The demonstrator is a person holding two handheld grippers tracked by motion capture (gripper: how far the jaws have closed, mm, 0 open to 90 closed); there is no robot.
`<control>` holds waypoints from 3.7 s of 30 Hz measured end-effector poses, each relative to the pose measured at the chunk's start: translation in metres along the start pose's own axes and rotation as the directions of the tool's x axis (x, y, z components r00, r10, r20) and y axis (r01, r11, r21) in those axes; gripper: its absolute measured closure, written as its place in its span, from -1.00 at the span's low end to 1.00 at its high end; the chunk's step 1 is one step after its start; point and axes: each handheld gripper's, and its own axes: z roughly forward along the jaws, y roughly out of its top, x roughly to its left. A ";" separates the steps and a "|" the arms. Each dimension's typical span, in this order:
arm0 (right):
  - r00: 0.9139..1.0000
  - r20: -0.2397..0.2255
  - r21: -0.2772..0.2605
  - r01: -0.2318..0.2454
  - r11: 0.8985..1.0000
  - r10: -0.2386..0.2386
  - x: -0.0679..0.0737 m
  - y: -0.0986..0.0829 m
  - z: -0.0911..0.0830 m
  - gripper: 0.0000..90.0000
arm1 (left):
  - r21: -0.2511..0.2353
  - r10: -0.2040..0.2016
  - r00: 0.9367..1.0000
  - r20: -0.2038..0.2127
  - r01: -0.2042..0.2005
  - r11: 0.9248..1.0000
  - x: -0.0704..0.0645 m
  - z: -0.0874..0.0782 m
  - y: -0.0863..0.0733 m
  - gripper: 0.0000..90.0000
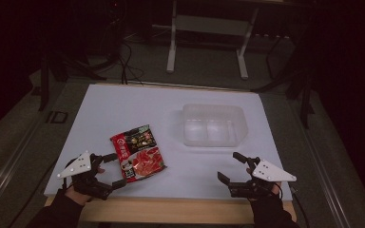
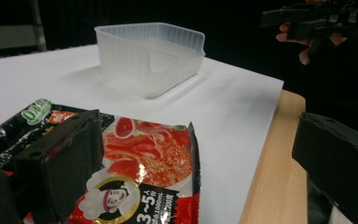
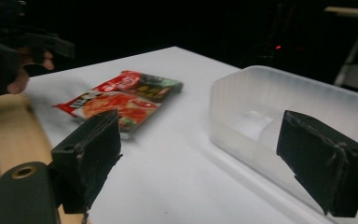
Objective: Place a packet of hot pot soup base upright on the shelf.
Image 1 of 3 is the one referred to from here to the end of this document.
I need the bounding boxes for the white metal stand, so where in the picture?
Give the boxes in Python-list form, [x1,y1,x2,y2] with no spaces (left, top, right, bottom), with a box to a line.
[165,0,261,81]

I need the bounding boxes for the black floor bracket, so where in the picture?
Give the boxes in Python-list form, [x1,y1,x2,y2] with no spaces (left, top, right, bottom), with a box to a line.
[45,110,69,124]

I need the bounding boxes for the white table mat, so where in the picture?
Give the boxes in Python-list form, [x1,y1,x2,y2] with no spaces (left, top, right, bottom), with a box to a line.
[43,83,294,202]

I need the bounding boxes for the red and black snack packet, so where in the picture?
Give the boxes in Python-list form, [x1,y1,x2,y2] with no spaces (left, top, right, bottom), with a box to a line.
[109,123,167,184]

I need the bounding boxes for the person's right hand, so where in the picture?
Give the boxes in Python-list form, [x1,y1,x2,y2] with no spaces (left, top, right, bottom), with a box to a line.
[245,167,282,201]

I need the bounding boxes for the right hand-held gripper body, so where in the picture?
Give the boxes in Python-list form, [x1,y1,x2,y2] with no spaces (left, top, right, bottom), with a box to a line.
[228,156,298,200]

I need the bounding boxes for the black stand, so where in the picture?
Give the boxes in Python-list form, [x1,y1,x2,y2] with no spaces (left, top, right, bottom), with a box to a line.
[37,47,108,112]

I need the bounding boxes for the clear plastic container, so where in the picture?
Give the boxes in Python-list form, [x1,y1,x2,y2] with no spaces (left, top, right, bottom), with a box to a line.
[180,103,249,148]

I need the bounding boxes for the person's left hand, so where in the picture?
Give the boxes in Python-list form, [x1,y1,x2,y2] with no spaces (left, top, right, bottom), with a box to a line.
[64,166,106,206]

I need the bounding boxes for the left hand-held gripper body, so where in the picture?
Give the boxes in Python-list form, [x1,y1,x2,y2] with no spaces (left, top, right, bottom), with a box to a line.
[56,150,114,201]

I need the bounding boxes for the black tripod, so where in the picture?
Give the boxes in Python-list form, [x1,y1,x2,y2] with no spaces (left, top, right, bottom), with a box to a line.
[252,62,318,129]

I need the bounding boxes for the metal floor rail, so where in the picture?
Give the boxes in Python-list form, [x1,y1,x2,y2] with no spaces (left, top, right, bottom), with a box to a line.
[0,119,44,219]
[298,123,354,228]

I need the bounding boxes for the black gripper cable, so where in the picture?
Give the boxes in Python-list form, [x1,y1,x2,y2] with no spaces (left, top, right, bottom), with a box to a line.
[289,185,312,228]

